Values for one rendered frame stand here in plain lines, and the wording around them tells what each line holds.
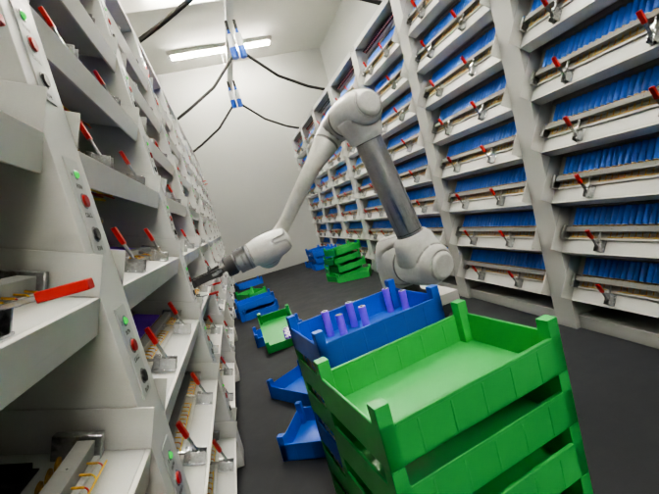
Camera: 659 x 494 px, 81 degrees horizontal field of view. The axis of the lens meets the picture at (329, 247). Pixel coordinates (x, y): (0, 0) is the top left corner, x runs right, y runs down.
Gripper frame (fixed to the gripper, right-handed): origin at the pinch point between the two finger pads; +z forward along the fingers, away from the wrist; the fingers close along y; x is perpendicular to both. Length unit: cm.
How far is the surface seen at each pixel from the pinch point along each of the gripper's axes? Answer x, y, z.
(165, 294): -2.2, 22.3, 0.6
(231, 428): 43.7, 22.3, 2.2
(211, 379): 26.9, 22.4, 0.6
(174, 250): -12.6, 22.5, -7.3
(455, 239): 45, -50, -129
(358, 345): 21, 69, -37
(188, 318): 7.0, 22.5, -2.1
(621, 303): 66, 39, -128
